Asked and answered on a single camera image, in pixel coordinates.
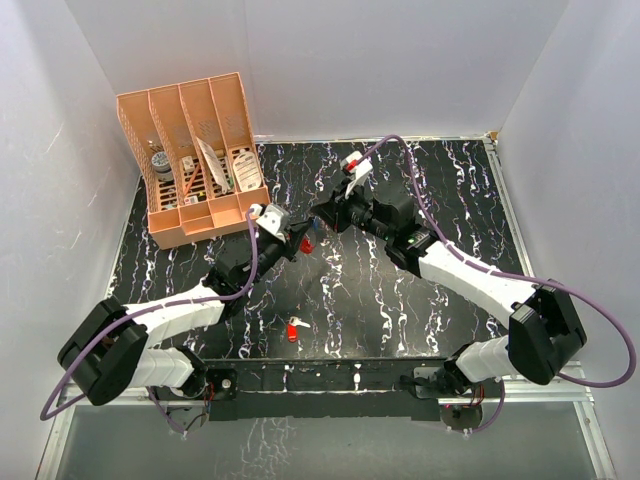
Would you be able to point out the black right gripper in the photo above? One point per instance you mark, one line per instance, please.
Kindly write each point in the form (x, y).
(335, 212)

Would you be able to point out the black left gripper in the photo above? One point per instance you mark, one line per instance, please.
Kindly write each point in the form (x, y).
(289, 246)

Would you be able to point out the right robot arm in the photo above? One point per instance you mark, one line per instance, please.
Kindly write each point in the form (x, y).
(544, 329)

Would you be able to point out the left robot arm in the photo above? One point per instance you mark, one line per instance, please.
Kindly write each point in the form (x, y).
(118, 346)

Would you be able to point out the silver key with red tag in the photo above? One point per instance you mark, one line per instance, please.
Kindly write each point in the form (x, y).
(294, 324)

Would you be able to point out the white packaged card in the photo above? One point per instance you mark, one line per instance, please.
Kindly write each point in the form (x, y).
(216, 166)

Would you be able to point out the small white box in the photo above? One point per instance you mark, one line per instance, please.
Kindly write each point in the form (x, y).
(188, 164)

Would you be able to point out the peach plastic desk organizer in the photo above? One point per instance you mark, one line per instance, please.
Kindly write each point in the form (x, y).
(192, 207)

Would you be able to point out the round metal tin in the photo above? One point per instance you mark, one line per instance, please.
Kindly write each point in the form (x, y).
(161, 166)

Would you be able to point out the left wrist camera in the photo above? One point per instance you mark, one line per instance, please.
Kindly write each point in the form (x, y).
(271, 218)

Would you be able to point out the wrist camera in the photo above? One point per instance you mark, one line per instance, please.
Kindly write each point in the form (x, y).
(271, 218)
(357, 169)

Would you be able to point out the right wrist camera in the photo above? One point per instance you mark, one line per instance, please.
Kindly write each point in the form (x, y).
(357, 169)

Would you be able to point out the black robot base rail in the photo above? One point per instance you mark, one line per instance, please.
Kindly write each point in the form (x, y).
(412, 388)

